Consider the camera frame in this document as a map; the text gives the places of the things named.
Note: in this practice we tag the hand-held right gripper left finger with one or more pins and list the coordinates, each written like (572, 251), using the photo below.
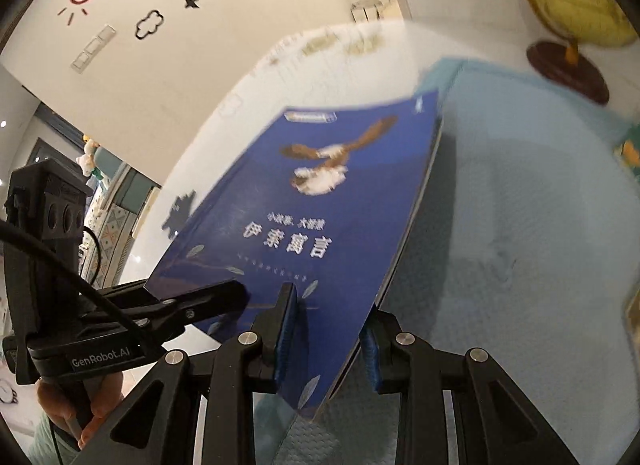
(285, 345)

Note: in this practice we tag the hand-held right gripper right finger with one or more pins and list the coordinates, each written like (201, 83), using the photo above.
(372, 360)

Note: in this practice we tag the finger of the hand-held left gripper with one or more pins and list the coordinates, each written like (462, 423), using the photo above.
(200, 307)
(120, 297)

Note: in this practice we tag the blue eagle cover book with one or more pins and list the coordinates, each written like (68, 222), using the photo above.
(300, 205)

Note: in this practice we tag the person's left forearm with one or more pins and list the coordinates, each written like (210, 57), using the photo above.
(47, 445)

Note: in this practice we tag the person's left hand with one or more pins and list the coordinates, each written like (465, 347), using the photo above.
(107, 402)

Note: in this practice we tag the small plush toy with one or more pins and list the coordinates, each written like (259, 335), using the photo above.
(89, 157)

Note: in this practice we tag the light blue mat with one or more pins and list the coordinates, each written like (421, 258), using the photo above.
(500, 245)

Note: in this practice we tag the white wall switch panel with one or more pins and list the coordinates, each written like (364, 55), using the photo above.
(92, 50)

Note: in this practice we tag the cloud outline wall decal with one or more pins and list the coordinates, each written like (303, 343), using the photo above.
(150, 25)

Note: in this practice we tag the black star wall decal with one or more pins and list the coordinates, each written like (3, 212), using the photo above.
(191, 2)

